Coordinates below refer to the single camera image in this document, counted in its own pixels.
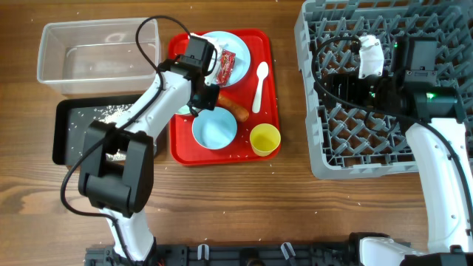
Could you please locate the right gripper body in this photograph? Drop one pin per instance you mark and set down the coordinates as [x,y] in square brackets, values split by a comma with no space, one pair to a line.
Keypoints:
[372,90]

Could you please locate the white tissue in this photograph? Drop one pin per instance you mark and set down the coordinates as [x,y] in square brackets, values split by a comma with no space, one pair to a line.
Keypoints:
[216,63]

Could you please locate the green bowl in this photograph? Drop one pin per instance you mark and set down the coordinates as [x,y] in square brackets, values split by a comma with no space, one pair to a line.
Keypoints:
[185,110]

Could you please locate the red snack wrapper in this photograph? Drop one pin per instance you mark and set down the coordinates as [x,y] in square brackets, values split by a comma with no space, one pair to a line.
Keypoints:
[227,61]

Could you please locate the light blue plate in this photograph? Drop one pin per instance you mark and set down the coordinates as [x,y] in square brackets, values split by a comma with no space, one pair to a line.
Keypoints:
[223,40]

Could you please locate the light blue bowl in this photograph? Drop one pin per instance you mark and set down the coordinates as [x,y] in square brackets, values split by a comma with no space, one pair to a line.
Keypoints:
[215,129]

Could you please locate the orange carrot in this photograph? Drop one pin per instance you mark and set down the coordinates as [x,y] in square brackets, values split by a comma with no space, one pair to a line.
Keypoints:
[240,113]

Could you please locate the yellow cup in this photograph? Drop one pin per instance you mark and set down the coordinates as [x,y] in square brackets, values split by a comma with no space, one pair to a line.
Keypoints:
[264,139]

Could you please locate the white rice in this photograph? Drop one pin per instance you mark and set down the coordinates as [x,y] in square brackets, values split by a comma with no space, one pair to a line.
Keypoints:
[109,114]

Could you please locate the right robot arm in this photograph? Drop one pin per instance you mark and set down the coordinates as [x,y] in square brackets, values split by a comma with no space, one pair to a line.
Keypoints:
[432,119]

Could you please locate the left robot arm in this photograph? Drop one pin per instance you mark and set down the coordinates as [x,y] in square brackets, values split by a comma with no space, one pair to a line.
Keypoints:
[117,164]

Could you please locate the grey dishwasher rack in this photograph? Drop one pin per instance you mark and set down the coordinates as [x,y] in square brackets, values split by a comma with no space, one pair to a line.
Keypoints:
[350,143]

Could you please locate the black waste tray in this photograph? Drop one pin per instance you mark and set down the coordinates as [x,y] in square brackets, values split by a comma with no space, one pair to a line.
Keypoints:
[72,119]

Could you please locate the red serving tray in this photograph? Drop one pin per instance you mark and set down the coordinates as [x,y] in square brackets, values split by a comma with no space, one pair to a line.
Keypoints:
[186,150]

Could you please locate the white plastic spoon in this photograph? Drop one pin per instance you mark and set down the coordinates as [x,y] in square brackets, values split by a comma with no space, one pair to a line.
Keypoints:
[261,72]

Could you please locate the clear plastic bin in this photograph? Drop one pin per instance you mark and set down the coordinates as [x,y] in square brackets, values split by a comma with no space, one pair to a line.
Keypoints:
[98,56]

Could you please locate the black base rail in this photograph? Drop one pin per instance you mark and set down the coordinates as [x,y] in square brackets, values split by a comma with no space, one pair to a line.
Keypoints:
[330,253]

